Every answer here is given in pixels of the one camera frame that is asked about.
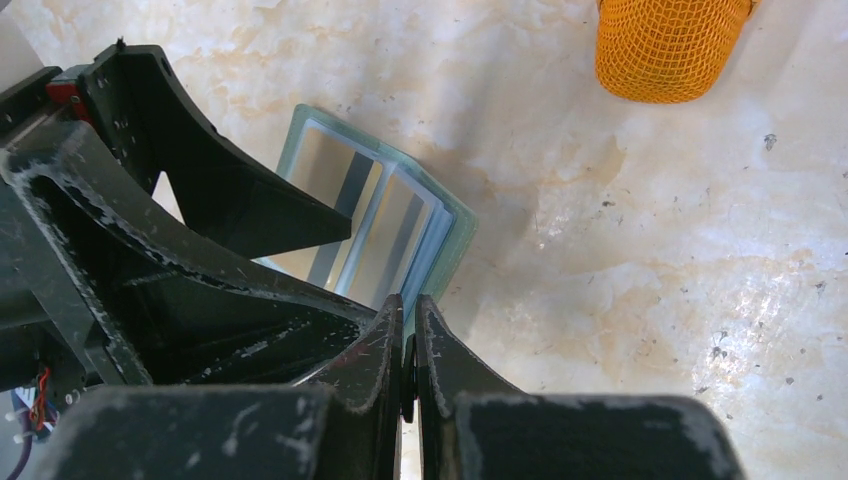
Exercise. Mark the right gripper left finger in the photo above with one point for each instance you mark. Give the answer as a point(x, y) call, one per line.
point(340, 423)

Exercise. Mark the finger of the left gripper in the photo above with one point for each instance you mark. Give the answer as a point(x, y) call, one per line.
point(224, 319)

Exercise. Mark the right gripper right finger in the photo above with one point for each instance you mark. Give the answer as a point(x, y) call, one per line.
point(474, 424)

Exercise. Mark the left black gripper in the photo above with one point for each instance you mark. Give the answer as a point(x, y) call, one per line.
point(80, 228)

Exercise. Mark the gold credit card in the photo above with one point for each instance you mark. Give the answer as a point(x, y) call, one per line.
point(385, 257)
point(334, 172)

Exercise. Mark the green card holder wallet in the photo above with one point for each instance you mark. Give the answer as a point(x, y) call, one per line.
point(448, 234)

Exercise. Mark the orange cylinder tube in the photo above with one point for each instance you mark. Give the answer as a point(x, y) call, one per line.
point(666, 51)

